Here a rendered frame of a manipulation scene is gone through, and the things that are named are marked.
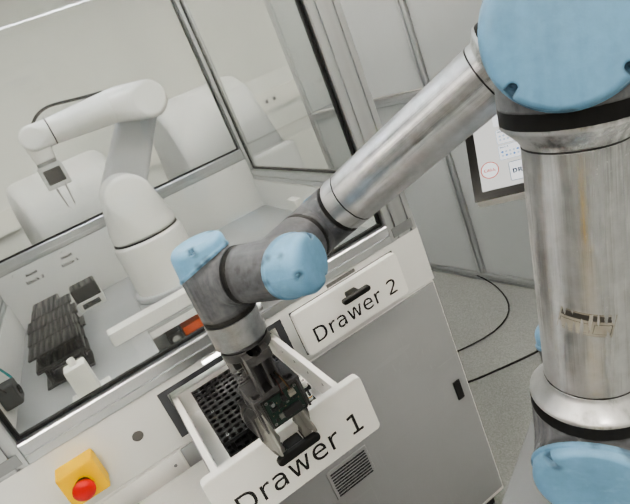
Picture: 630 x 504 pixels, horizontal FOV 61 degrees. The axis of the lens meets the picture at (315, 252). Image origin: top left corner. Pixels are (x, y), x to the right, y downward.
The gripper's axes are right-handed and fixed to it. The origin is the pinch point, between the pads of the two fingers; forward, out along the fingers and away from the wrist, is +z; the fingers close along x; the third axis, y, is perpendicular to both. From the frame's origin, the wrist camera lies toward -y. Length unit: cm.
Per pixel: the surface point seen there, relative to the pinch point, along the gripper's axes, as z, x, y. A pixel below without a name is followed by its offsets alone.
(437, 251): 78, 147, -166
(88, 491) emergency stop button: 3.5, -32.3, -27.1
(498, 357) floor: 91, 105, -85
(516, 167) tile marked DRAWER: -10, 76, -21
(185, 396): 2.7, -10.0, -36.6
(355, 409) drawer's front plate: 3.0, 11.6, -1.3
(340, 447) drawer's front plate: 7.4, 6.6, -1.3
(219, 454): 7.2, -10.0, -18.9
